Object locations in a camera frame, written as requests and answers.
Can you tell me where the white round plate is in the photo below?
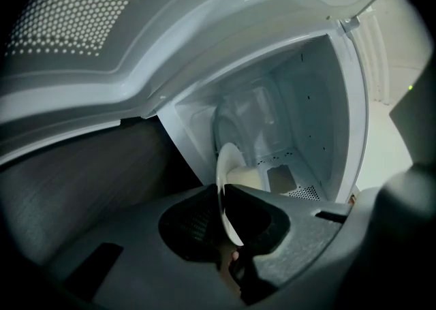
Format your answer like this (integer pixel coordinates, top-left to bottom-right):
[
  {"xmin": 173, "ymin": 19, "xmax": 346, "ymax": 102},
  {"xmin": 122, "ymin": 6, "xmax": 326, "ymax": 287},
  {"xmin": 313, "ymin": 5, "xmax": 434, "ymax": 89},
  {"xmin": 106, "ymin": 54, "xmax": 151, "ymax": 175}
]
[{"xmin": 215, "ymin": 142, "xmax": 265, "ymax": 247}]

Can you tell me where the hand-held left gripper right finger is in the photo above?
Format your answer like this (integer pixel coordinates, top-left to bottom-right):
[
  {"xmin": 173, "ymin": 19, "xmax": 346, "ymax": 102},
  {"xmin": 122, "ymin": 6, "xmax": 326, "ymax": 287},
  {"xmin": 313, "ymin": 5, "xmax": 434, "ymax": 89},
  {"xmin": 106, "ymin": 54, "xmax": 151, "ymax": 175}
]
[{"xmin": 224, "ymin": 183, "xmax": 352, "ymax": 305}]

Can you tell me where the white microwave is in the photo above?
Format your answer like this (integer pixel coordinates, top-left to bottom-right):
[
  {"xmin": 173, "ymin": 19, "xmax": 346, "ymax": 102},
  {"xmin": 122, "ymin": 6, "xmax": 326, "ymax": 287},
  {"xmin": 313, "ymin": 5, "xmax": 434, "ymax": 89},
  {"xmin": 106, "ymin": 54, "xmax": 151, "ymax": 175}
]
[{"xmin": 0, "ymin": 0, "xmax": 400, "ymax": 208}]

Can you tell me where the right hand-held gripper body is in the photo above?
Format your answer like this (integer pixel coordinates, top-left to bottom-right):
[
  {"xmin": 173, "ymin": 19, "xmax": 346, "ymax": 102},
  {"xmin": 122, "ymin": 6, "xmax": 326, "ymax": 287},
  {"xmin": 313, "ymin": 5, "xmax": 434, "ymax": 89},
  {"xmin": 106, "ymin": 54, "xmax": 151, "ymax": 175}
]
[{"xmin": 389, "ymin": 65, "xmax": 436, "ymax": 166}]

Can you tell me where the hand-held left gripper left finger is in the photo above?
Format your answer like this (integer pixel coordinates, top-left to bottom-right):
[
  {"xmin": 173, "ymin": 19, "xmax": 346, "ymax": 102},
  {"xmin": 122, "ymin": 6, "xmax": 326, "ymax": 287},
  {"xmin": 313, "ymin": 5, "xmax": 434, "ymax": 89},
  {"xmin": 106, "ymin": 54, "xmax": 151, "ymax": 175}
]
[{"xmin": 47, "ymin": 184, "xmax": 246, "ymax": 310}]

